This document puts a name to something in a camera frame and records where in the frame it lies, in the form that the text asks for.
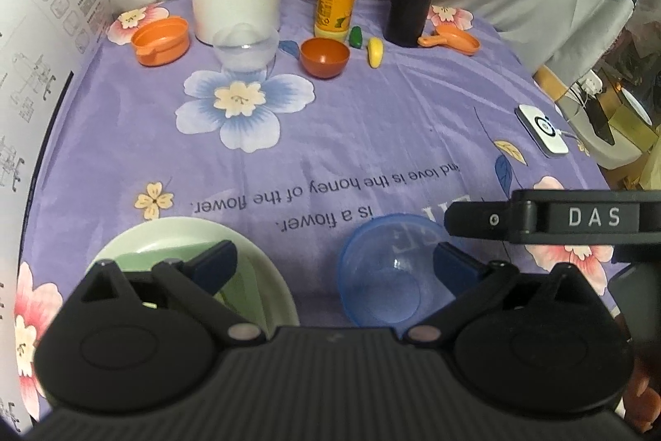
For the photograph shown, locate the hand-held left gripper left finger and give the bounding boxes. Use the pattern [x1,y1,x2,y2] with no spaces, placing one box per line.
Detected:
[77,239,266,345]

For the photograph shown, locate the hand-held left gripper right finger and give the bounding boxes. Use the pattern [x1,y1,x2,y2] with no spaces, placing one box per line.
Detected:
[404,241,601,345]

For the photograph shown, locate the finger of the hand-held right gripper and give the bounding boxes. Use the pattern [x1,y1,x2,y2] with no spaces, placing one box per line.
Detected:
[443,199,513,239]

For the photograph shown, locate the green square plate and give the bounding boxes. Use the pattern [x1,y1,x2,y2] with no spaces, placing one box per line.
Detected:
[114,245,265,315]

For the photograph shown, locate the white oval plate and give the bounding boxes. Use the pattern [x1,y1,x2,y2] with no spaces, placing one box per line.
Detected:
[85,216,300,339]

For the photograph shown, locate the blue transparent bowl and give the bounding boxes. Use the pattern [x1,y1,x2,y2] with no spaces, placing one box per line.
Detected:
[337,212,458,327]

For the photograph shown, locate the person's right hand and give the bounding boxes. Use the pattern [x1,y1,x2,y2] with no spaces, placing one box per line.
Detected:
[624,357,659,436]

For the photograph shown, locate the white square device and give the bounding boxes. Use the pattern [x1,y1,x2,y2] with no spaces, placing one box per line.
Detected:
[515,103,569,159]

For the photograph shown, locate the purple floral tablecloth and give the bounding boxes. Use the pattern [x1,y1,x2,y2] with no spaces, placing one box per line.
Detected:
[15,0,638,424]

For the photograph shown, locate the brown cardboard box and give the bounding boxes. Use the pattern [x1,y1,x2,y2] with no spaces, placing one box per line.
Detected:
[533,64,567,104]

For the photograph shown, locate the orange toy pan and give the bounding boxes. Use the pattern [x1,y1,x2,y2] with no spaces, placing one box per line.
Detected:
[417,26,482,56]

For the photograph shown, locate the yellow toy corn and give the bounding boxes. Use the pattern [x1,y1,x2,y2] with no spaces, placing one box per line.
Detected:
[366,37,385,69]

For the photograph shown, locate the clear small bowl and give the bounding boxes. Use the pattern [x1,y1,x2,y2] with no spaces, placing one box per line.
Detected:
[213,24,281,71]

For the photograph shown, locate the brown small bowl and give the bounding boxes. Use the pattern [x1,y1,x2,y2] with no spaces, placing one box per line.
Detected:
[300,37,351,81]

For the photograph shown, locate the orange bowl with spout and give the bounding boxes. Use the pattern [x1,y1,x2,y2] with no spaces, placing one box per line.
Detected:
[130,17,191,68]

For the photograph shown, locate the printed instruction sheet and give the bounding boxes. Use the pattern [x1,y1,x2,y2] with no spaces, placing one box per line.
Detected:
[0,0,112,436]

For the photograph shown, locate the white device cable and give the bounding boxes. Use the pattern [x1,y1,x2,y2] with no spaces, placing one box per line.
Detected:
[559,130,590,155]

